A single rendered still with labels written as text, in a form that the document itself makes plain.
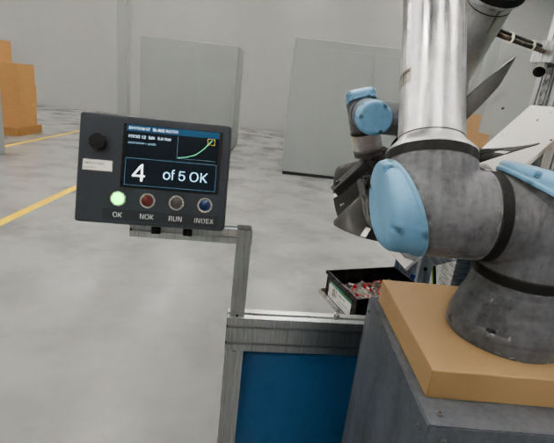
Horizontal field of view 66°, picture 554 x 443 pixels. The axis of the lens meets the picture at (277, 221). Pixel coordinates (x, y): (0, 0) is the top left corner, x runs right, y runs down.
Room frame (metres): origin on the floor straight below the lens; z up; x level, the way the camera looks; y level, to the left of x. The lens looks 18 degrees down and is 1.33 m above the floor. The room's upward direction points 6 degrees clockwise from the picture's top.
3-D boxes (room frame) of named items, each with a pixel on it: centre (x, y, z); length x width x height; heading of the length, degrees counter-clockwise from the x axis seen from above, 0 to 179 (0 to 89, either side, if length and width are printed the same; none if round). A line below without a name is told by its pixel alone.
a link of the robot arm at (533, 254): (0.53, -0.32, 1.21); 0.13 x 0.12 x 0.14; 91
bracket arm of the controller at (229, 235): (0.80, 0.17, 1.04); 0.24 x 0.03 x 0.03; 97
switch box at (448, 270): (1.49, -0.73, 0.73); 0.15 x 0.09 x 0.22; 97
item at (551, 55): (1.65, -0.89, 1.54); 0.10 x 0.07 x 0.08; 132
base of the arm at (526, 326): (0.53, -0.33, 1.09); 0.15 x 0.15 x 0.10
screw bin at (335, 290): (1.01, -0.28, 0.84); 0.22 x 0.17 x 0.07; 112
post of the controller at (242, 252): (0.81, 0.06, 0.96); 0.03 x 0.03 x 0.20; 7
